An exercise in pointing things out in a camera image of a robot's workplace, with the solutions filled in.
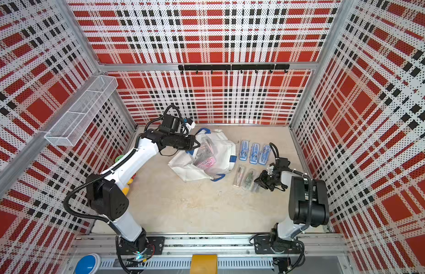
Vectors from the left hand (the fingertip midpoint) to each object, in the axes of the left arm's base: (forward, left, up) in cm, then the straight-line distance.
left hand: (201, 144), depth 82 cm
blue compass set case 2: (+10, -30, -22) cm, 39 cm away
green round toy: (+4, +51, -17) cm, 54 cm away
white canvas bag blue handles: (-10, +8, -3) cm, 13 cm away
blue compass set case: (+13, -24, -23) cm, 36 cm away
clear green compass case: (-8, -24, -22) cm, 34 cm away
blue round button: (-46, +44, -19) cm, 67 cm away
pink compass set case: (+1, -1, -18) cm, 18 cm away
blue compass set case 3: (+9, -36, -22) cm, 43 cm away
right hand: (-9, -29, -22) cm, 37 cm away
